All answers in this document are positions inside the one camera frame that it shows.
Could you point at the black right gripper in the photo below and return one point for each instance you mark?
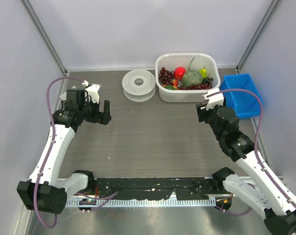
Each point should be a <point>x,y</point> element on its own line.
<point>203,112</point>

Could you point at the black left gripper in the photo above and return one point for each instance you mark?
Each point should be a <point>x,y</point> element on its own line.
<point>101,117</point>

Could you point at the white perforated cable spool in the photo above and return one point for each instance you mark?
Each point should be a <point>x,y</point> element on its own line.
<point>139,85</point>

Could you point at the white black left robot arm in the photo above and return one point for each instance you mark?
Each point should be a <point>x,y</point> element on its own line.
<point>43,190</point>

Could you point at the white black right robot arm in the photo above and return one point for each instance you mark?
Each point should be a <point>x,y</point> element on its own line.
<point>271,199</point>

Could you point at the black grape bunch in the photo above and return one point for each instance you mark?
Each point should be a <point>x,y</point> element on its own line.
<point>207,81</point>

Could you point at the white blue razor package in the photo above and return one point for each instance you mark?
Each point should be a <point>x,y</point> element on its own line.
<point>63,96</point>

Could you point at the blue plastic bin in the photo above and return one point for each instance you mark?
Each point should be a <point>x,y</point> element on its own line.
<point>245,105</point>

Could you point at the green netted melon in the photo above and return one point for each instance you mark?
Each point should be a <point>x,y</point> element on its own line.
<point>191,77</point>

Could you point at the yellow green pear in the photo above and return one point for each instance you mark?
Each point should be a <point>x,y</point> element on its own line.
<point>203,72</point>

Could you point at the small peach fruit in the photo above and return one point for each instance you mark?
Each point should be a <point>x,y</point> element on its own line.
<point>175,83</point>

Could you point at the red apple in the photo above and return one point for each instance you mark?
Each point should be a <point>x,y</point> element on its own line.
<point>179,72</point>

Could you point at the white plastic fruit basket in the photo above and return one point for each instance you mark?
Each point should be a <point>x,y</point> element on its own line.
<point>197,61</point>

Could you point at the dark red grape bunch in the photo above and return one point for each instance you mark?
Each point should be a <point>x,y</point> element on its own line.
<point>165,76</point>

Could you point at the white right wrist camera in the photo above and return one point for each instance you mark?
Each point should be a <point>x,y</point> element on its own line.
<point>212,98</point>

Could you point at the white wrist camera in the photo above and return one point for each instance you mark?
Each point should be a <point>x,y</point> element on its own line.
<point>92,91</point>
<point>212,98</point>

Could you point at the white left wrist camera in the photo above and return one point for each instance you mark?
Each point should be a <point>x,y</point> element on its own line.
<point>92,91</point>

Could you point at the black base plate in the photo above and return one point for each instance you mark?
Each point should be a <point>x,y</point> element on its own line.
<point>185,188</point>

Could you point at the white slotted cable duct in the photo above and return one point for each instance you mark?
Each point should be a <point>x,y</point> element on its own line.
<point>76,202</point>

